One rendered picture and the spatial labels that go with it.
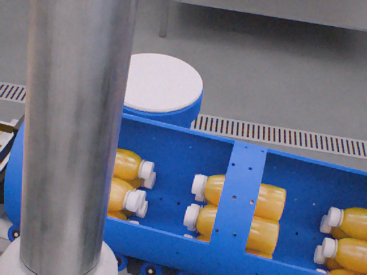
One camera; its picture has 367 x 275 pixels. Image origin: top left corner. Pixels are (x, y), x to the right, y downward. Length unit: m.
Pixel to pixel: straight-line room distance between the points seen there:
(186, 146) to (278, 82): 2.34
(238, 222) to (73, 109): 0.52
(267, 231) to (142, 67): 0.72
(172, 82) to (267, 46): 2.38
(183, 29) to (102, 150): 3.36
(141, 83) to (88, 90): 1.00
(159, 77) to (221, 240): 0.68
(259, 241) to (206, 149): 0.26
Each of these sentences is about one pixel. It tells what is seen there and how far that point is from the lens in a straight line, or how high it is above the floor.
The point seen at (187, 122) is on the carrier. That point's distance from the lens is 1.48.
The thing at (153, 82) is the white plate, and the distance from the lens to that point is 1.51.
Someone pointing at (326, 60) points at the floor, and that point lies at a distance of 3.86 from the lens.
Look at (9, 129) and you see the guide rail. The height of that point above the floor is 0.96.
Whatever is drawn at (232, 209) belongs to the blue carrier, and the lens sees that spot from 0.97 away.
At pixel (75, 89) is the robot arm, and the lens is 0.50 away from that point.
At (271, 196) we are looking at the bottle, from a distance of 1.05.
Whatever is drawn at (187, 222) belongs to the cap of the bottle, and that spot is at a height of 1.10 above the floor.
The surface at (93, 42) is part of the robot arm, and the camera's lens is 0.48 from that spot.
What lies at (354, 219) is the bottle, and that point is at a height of 1.12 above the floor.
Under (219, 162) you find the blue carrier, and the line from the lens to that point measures 1.21.
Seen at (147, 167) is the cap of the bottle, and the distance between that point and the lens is 1.14.
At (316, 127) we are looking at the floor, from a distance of 3.21.
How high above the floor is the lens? 1.91
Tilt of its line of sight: 41 degrees down
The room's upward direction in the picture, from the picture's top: 8 degrees clockwise
